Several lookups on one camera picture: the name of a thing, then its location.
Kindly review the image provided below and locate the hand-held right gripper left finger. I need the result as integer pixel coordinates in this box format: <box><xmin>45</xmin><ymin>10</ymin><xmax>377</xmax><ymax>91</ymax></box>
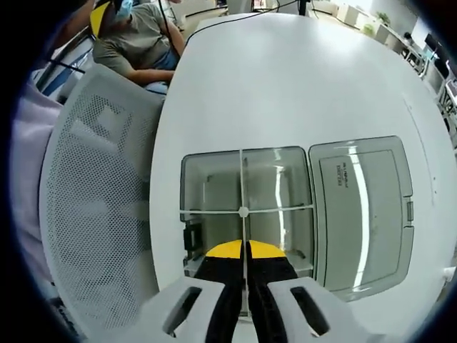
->
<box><xmin>121</xmin><ymin>239</ymin><xmax>246</xmax><ymax>343</ymax></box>

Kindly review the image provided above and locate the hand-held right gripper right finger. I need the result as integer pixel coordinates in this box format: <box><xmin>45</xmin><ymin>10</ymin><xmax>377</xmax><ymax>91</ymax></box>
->
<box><xmin>248</xmin><ymin>239</ymin><xmax>391</xmax><ymax>343</ymax></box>

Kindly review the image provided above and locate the clear plastic divider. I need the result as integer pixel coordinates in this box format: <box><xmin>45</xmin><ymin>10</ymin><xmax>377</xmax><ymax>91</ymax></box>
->
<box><xmin>179</xmin><ymin>204</ymin><xmax>316</xmax><ymax>218</ymax></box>
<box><xmin>239</xmin><ymin>147</ymin><xmax>252</xmax><ymax>317</ymax></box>

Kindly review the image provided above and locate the transparent grey dual guide fixture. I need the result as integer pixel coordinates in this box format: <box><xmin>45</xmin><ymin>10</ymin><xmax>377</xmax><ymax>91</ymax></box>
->
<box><xmin>179</xmin><ymin>134</ymin><xmax>416</xmax><ymax>303</ymax></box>

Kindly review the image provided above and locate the white mesh chair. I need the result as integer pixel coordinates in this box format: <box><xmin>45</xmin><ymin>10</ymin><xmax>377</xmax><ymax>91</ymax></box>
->
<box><xmin>38</xmin><ymin>64</ymin><xmax>187</xmax><ymax>339</ymax></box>

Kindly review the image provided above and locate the person in white shirt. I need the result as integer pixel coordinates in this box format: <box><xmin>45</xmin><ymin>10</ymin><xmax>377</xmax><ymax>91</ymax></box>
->
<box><xmin>9</xmin><ymin>95</ymin><xmax>62</xmax><ymax>284</ymax></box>

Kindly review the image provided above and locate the thin black cable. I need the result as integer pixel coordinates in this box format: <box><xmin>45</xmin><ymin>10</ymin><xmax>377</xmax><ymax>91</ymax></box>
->
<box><xmin>45</xmin><ymin>58</ymin><xmax>87</xmax><ymax>75</ymax></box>

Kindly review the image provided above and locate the black table cable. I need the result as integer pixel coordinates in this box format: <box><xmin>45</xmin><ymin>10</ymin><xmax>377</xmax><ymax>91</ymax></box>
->
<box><xmin>184</xmin><ymin>0</ymin><xmax>305</xmax><ymax>43</ymax></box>

